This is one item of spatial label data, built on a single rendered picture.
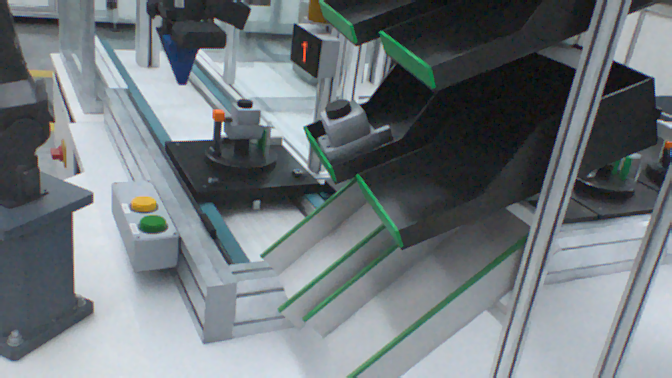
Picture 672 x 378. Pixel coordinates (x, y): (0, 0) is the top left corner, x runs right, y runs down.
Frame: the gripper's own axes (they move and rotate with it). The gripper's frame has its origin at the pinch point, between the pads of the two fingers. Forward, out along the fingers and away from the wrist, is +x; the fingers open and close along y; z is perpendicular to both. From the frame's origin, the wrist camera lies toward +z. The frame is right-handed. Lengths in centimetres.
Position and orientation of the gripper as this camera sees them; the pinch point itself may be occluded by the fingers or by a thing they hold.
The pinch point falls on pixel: (182, 59)
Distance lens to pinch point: 97.4
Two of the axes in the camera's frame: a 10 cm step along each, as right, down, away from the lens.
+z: 8.9, -0.8, 4.4
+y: -4.3, -4.3, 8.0
